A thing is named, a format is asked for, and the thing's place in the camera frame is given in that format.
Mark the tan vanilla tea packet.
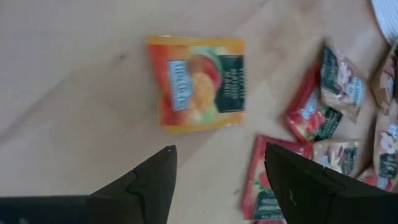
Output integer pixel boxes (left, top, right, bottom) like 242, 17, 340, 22
312, 139, 362, 179
371, 42, 398, 116
319, 44, 368, 124
372, 98, 398, 189

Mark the white round placemat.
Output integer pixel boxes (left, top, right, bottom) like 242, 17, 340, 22
369, 0, 398, 45

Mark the red strawberry tea packet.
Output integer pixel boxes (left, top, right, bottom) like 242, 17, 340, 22
285, 61, 343, 144
254, 218, 287, 224
356, 167, 398, 193
240, 134, 314, 222

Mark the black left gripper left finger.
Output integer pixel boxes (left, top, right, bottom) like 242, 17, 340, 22
0, 144, 178, 224

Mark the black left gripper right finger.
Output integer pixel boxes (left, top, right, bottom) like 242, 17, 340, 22
264, 142, 398, 224

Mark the orange peach tea packet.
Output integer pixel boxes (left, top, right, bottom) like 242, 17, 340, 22
146, 35, 247, 135

